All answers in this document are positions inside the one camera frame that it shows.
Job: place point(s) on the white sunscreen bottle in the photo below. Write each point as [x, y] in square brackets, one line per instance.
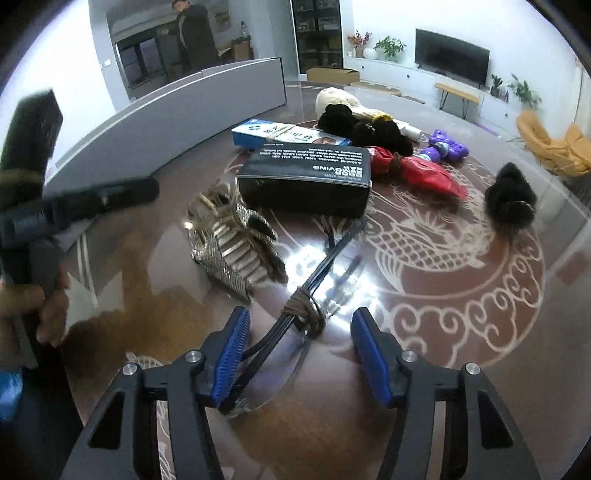
[410, 131]

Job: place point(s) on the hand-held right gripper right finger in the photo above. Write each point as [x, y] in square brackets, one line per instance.
[371, 357]

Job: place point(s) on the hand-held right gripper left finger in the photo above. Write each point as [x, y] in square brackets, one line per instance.
[231, 357]

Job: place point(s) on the person's left hand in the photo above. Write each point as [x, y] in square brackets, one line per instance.
[54, 314]

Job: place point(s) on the bundle of metallic hair clips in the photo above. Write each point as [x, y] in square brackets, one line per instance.
[231, 249]

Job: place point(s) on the black fluffy scrunchie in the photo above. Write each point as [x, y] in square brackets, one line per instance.
[510, 196]
[337, 119]
[383, 138]

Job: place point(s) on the large grey cardboard box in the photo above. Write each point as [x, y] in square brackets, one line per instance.
[184, 106]

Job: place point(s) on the wooden bench with black legs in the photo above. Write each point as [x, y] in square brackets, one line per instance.
[455, 92]

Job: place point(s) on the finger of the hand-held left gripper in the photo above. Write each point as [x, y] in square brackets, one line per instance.
[115, 194]

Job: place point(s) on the yellow lounge chair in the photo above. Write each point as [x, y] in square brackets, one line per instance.
[549, 143]

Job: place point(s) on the red flowers in white vase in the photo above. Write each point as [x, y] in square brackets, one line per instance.
[362, 44]

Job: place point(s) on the black rectangular carton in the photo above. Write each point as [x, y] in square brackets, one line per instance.
[300, 194]

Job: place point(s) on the white television console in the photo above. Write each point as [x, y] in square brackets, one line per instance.
[397, 74]

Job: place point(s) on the brown cardboard box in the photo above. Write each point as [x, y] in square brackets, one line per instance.
[332, 74]

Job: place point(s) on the bushy green potted plant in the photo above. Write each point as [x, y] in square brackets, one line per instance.
[390, 47]

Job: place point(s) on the dark glass display cabinet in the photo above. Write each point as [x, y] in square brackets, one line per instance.
[318, 37]

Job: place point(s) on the brown patterned glass-topped desktop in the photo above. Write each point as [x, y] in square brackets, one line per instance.
[438, 300]

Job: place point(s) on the clear glasses with black arms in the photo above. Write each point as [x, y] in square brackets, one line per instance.
[300, 309]

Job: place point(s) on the cream knitted cloth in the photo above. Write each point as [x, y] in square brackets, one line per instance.
[337, 98]

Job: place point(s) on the tall leafy potted plant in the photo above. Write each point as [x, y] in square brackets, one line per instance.
[524, 92]

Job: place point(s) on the purple plastic toy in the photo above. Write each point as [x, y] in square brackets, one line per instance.
[443, 147]

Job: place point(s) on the small green potted plant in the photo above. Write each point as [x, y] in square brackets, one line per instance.
[496, 85]

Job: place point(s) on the framed wall painting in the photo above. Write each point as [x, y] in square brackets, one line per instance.
[221, 16]

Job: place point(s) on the red snack packet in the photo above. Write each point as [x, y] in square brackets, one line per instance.
[425, 177]

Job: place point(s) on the blue white toothpaste box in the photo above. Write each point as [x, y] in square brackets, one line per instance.
[258, 134]

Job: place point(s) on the black flat television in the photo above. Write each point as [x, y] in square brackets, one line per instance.
[450, 57]

